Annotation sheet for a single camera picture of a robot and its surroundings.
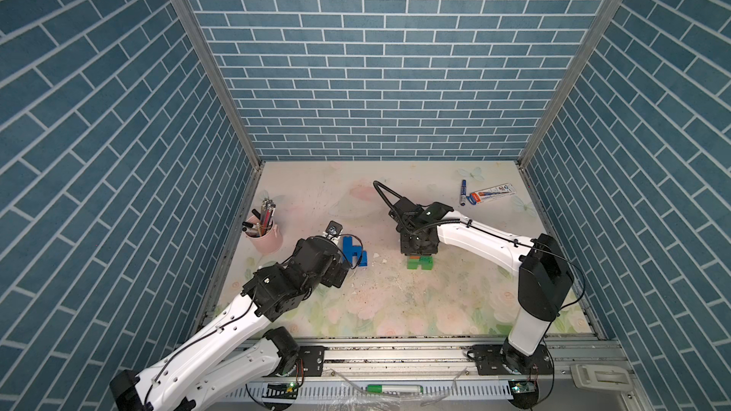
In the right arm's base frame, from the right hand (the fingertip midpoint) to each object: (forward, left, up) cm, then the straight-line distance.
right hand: (410, 252), depth 86 cm
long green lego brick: (0, -4, -3) cm, 5 cm away
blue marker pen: (+29, -21, -7) cm, 36 cm away
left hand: (-8, +20, +10) cm, 24 cm away
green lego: (0, -1, -8) cm, 8 cm away
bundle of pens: (+5, +45, +6) cm, 46 cm away
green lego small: (-1, -6, -6) cm, 8 cm away
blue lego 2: (-1, +15, -6) cm, 16 cm away
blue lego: (-1, +17, -7) cm, 19 cm away
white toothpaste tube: (+32, -33, -7) cm, 47 cm away
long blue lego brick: (+2, +19, -5) cm, 20 cm away
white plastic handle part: (-27, -49, -8) cm, 57 cm away
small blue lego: (+6, +21, -7) cm, 22 cm away
